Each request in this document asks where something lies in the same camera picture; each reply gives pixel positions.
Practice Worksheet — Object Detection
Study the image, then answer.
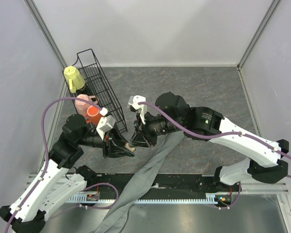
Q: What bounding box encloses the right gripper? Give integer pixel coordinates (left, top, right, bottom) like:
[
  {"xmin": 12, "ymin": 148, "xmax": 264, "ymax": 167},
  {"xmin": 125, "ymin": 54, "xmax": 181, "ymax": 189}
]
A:
[{"xmin": 129, "ymin": 110, "xmax": 184, "ymax": 149}]

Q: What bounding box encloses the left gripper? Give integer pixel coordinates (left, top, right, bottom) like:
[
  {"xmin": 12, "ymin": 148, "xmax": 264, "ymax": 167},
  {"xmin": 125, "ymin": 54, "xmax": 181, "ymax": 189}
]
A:
[{"xmin": 78, "ymin": 123, "xmax": 136, "ymax": 158}]

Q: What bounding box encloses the nail polish bottle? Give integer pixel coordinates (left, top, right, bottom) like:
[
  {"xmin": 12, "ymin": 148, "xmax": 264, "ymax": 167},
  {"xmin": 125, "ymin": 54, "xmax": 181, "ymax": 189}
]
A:
[{"xmin": 125, "ymin": 143, "xmax": 136, "ymax": 152}]

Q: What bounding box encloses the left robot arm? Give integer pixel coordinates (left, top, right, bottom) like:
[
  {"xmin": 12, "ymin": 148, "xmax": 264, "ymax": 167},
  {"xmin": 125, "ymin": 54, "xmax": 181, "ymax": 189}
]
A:
[{"xmin": 0, "ymin": 114, "xmax": 135, "ymax": 233}]

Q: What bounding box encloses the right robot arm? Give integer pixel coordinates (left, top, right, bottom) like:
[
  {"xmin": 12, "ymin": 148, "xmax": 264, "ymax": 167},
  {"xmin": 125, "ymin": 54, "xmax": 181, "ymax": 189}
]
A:
[{"xmin": 128, "ymin": 92, "xmax": 289, "ymax": 191}]

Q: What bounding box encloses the grey sleeve forearm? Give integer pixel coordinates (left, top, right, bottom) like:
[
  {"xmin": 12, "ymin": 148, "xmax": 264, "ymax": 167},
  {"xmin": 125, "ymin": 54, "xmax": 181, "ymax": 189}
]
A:
[{"xmin": 94, "ymin": 132, "xmax": 184, "ymax": 233}]

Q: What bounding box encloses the orange mug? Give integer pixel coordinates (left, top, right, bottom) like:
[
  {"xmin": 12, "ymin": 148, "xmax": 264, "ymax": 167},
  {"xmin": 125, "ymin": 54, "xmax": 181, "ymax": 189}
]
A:
[{"xmin": 85, "ymin": 105, "xmax": 102, "ymax": 127}]

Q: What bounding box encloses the pink mug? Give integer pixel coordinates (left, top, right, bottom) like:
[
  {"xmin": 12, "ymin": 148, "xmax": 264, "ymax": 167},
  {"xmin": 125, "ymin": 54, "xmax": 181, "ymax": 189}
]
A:
[{"xmin": 75, "ymin": 94, "xmax": 98, "ymax": 115}]

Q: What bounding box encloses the yellow mug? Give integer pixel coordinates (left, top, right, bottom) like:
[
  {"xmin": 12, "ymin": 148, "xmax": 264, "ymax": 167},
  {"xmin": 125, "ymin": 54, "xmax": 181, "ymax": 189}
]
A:
[{"xmin": 64, "ymin": 66, "xmax": 85, "ymax": 93}]

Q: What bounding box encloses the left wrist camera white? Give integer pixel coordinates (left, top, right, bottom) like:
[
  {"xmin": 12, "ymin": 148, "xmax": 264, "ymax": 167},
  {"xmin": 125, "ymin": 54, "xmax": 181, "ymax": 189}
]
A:
[{"xmin": 96, "ymin": 107, "xmax": 115, "ymax": 140}]

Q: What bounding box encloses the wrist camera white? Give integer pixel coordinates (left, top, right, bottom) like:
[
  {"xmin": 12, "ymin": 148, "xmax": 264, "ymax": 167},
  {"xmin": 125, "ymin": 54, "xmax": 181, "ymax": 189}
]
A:
[
  {"xmin": 96, "ymin": 107, "xmax": 115, "ymax": 140},
  {"xmin": 128, "ymin": 95, "xmax": 147, "ymax": 125}
]

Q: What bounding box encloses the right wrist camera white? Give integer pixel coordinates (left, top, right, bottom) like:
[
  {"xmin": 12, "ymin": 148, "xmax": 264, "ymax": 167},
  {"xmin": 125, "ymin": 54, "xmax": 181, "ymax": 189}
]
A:
[{"xmin": 128, "ymin": 95, "xmax": 147, "ymax": 125}]

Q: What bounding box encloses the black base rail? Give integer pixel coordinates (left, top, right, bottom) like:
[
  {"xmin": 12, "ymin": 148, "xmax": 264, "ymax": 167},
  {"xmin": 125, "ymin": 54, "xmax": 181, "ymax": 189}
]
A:
[{"xmin": 46, "ymin": 172, "xmax": 241, "ymax": 202}]

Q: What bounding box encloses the black wire rack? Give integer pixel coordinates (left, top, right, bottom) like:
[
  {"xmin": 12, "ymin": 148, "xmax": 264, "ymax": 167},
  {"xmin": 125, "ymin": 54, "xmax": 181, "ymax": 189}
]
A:
[{"xmin": 73, "ymin": 49, "xmax": 128, "ymax": 133}]

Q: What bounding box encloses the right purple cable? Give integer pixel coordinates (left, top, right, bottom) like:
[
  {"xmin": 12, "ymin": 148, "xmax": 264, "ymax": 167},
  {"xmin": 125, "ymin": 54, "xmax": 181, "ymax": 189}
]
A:
[{"xmin": 138, "ymin": 101, "xmax": 291, "ymax": 181}]

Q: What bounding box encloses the purple cable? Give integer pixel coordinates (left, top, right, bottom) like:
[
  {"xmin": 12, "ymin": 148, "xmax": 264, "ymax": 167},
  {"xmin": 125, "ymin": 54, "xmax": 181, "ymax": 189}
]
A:
[
  {"xmin": 3, "ymin": 97, "xmax": 105, "ymax": 233},
  {"xmin": 138, "ymin": 101, "xmax": 291, "ymax": 181}
]

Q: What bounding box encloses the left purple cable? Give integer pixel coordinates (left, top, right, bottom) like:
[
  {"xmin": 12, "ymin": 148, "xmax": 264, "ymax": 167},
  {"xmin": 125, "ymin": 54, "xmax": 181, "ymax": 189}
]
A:
[{"xmin": 3, "ymin": 97, "xmax": 105, "ymax": 233}]

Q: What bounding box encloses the light blue cable duct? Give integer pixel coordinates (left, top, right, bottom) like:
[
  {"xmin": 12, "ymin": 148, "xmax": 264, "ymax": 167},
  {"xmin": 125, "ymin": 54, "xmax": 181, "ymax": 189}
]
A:
[{"xmin": 67, "ymin": 192, "xmax": 241, "ymax": 204}]

